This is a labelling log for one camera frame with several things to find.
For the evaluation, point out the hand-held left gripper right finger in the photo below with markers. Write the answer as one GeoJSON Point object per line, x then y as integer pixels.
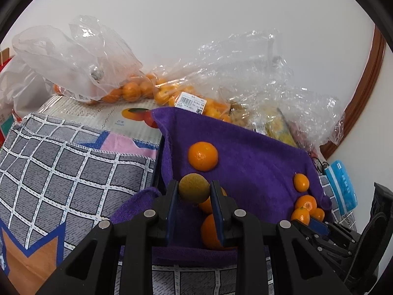
{"type": "Point", "coordinates": [218, 215]}

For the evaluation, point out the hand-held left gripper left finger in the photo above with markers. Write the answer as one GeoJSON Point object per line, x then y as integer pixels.
{"type": "Point", "coordinates": [171, 209]}

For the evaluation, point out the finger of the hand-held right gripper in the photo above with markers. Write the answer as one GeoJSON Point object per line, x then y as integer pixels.
{"type": "Point", "coordinates": [319, 226]}
{"type": "Point", "coordinates": [325, 245]}

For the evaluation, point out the small orange mandarin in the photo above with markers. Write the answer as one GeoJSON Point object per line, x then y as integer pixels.
{"type": "Point", "coordinates": [301, 182]}
{"type": "Point", "coordinates": [305, 203]}
{"type": "Point", "coordinates": [318, 213]}
{"type": "Point", "coordinates": [301, 215]}

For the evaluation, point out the large orange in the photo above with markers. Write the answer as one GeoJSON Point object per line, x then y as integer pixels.
{"type": "Point", "coordinates": [209, 232]}
{"type": "Point", "coordinates": [205, 206]}

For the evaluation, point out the yellow-green round fruit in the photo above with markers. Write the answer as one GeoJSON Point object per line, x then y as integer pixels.
{"type": "Point", "coordinates": [194, 188]}

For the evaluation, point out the blue plastic packet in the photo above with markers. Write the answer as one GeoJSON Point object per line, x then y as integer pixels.
{"type": "Point", "coordinates": [342, 184]}

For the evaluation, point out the round orange mandarin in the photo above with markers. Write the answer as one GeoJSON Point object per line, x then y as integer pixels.
{"type": "Point", "coordinates": [203, 156]}

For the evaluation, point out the purple towel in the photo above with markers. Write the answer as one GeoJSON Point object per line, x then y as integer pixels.
{"type": "Point", "coordinates": [261, 166]}

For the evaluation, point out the grey checked star blanket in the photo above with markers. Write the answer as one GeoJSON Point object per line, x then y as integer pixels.
{"type": "Point", "coordinates": [76, 175]}

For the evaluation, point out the clear bag of yellow food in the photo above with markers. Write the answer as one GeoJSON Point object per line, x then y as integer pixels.
{"type": "Point", "coordinates": [276, 123]}

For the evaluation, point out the clear bag of mandarins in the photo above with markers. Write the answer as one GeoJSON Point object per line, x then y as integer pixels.
{"type": "Point", "coordinates": [129, 91]}
{"type": "Point", "coordinates": [165, 94]}

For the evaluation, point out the fruit printed cardboard box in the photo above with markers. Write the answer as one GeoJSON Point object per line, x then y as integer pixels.
{"type": "Point", "coordinates": [92, 116]}

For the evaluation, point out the red and white box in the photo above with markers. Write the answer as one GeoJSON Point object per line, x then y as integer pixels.
{"type": "Point", "coordinates": [6, 123]}

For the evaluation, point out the white plastic bag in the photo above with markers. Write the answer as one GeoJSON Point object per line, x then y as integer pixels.
{"type": "Point", "coordinates": [18, 89]}

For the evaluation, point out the brown wooden door frame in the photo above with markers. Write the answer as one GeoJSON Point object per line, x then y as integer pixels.
{"type": "Point", "coordinates": [368, 76]}

